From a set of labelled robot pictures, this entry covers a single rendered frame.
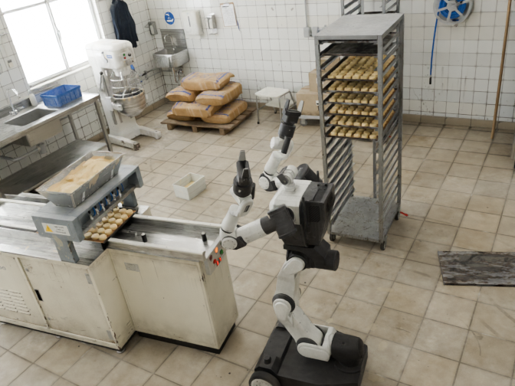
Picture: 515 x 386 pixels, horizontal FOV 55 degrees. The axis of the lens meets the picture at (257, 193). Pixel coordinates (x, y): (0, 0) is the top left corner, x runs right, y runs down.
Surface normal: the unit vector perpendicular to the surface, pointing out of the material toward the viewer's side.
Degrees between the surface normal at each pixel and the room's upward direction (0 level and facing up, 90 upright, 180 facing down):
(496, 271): 0
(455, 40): 90
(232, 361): 0
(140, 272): 90
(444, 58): 90
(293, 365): 0
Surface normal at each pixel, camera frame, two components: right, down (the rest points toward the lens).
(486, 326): -0.13, -0.86
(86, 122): 0.86, 0.15
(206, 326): -0.37, 0.51
